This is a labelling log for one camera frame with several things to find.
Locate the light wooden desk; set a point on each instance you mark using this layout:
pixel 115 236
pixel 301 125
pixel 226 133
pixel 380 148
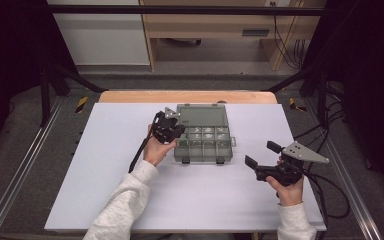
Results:
pixel 213 28

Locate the yellow clamp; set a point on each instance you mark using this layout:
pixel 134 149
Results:
pixel 81 104
pixel 295 105

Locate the person's right hand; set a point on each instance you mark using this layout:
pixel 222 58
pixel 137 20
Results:
pixel 290 192

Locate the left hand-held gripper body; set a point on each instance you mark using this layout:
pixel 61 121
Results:
pixel 165 128

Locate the black metal frame stand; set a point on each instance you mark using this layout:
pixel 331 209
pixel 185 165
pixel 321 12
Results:
pixel 313 83
pixel 51 86

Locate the yellow clamp left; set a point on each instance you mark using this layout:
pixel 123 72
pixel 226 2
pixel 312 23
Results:
pixel 81 104

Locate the yellow clamp right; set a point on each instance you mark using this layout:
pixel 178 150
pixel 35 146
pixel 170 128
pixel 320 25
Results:
pixel 295 105

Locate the white table board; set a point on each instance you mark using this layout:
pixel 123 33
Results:
pixel 186 196

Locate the aluminium floor rail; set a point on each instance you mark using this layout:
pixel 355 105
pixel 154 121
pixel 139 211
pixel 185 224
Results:
pixel 346 173
pixel 20 166

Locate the white cabinet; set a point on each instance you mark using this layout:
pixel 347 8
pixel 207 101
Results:
pixel 103 36

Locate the transparent grey compartment box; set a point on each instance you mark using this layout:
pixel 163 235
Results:
pixel 210 150

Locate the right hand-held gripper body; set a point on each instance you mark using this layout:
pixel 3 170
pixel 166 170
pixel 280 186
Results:
pixel 293 166

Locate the person's left hand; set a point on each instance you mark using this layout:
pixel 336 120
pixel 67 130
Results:
pixel 156 151

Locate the wooden table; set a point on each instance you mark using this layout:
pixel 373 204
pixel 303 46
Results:
pixel 186 96

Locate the black horizontal frame bar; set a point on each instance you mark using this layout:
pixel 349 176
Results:
pixel 180 10

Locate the group of small white parts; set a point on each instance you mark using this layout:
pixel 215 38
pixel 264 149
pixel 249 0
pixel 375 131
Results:
pixel 208 132

